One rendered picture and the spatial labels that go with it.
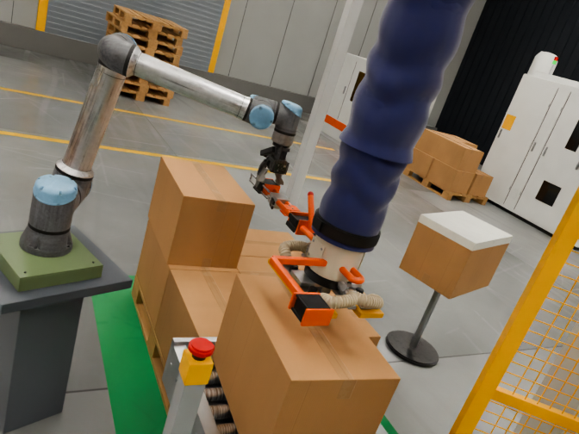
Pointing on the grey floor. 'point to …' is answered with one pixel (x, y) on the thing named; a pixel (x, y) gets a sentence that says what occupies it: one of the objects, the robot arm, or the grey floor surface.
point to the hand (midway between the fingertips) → (266, 186)
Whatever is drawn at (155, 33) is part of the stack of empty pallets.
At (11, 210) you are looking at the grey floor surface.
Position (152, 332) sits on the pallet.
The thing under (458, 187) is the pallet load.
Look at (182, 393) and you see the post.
